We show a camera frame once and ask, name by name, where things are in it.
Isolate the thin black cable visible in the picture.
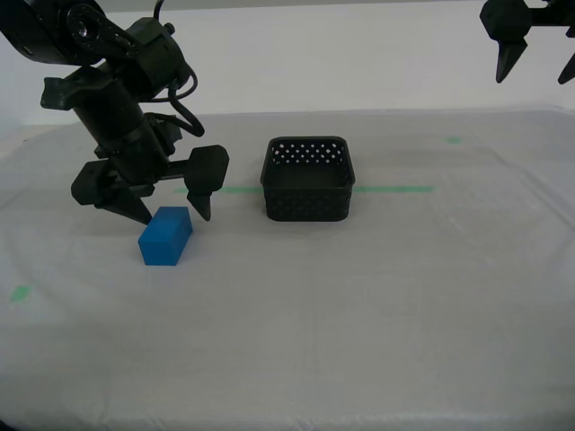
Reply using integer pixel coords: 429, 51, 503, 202
165, 62, 206, 138

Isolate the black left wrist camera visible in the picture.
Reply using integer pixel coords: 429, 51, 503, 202
147, 111, 183, 156

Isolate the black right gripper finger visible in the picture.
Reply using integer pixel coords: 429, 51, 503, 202
479, 0, 532, 84
557, 48, 575, 85

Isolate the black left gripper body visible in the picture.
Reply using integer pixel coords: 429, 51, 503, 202
93, 120, 190, 194

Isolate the black perforated plastic basket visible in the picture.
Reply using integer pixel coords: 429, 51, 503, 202
259, 134, 359, 224

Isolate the blue rectangular block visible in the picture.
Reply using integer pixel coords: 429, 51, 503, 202
137, 206, 194, 268

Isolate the white table cloth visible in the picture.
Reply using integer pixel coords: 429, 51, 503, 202
0, 105, 575, 431

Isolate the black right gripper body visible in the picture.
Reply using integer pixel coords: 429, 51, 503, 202
529, 0, 575, 29

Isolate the long green tape strip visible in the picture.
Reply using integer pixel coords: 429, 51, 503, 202
173, 184, 436, 196

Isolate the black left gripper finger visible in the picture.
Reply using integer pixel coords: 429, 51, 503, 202
183, 144, 231, 223
70, 160, 153, 225

